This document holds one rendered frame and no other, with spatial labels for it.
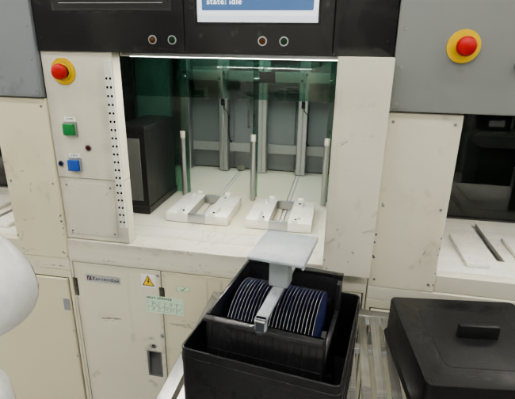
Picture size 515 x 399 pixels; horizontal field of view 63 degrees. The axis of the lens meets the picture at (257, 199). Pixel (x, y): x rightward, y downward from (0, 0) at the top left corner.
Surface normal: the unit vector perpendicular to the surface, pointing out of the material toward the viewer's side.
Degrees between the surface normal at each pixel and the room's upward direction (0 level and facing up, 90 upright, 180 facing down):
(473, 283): 90
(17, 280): 67
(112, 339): 90
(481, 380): 0
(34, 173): 90
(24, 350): 90
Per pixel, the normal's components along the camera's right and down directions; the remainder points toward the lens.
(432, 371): 0.01, -0.94
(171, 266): -0.18, 0.32
